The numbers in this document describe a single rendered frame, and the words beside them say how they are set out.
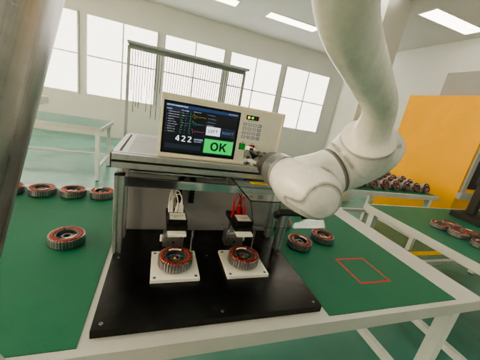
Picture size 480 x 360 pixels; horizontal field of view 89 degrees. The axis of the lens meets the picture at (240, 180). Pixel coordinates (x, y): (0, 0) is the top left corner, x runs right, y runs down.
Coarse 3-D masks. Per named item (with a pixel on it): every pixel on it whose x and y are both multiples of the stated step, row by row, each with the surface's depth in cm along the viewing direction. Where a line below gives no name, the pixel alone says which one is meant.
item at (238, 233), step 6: (228, 216) 99; (234, 216) 93; (240, 216) 94; (246, 216) 95; (234, 222) 92; (240, 222) 90; (246, 222) 90; (252, 222) 91; (228, 228) 100; (234, 228) 90; (240, 228) 90; (246, 228) 91; (252, 228) 92; (240, 234) 89; (246, 234) 89; (252, 234) 90
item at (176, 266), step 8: (168, 248) 83; (176, 248) 84; (184, 248) 85; (160, 256) 78; (168, 256) 82; (176, 256) 82; (184, 256) 83; (192, 256) 82; (160, 264) 77; (168, 264) 76; (176, 264) 76; (184, 264) 77; (168, 272) 77; (176, 272) 77
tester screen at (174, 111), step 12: (168, 108) 78; (180, 108) 79; (192, 108) 80; (168, 120) 79; (180, 120) 80; (192, 120) 81; (204, 120) 82; (216, 120) 84; (228, 120) 85; (168, 132) 80; (180, 132) 81; (192, 132) 82; (204, 132) 84; (192, 144) 84; (228, 156) 89
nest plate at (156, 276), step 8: (152, 256) 83; (152, 264) 80; (192, 264) 83; (152, 272) 76; (160, 272) 77; (184, 272) 79; (192, 272) 79; (152, 280) 73; (160, 280) 74; (168, 280) 74; (176, 280) 75; (184, 280) 76; (192, 280) 77
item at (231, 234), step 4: (224, 232) 101; (228, 232) 100; (232, 232) 101; (224, 236) 101; (228, 236) 99; (232, 236) 99; (236, 236) 100; (224, 240) 100; (228, 240) 99; (232, 240) 100; (236, 240) 101; (240, 240) 101; (224, 244) 100; (228, 244) 100; (232, 244) 101; (236, 244) 101; (240, 244) 102
